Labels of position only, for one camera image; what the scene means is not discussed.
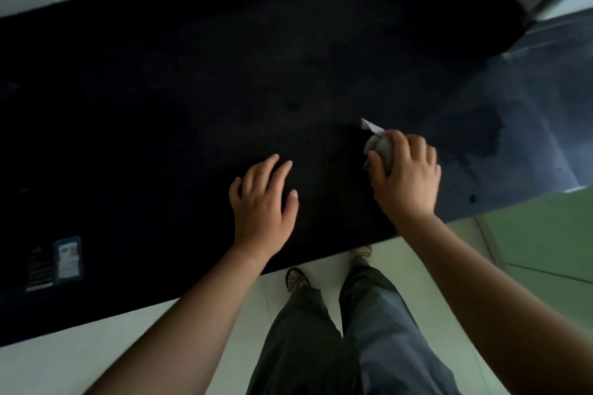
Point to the person's left hand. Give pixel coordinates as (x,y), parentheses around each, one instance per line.
(259,219)

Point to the person's right hand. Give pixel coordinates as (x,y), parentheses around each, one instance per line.
(410,186)

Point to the person's left little finger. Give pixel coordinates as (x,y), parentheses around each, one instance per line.
(235,190)

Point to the person's left middle finger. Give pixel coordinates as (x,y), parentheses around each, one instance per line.
(266,172)

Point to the person's right thumb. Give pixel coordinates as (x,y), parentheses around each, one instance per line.
(377,177)

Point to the person's right little finger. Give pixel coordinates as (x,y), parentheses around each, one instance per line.
(438,173)

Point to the person's left thumb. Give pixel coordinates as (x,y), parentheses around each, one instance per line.
(291,209)

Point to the person's right middle finger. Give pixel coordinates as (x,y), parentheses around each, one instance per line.
(417,147)

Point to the grey white wiping cloth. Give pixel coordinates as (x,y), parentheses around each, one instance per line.
(381,145)

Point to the person's right forearm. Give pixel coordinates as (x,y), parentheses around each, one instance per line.
(486,302)

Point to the person's left forearm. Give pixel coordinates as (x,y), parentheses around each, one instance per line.
(185,330)

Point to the person's left patterned shoe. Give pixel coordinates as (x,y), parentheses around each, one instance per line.
(296,279)

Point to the person's patterned shoe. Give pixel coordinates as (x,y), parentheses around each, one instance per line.
(363,251)
(296,279)

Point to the person's right patterned shoe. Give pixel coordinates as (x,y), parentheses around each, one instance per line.
(363,251)

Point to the dark grey trousers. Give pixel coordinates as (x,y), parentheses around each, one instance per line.
(352,343)

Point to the blue white label sticker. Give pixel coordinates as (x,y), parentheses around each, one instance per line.
(68,258)

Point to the black white label sticker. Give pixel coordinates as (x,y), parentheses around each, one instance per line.
(39,269)

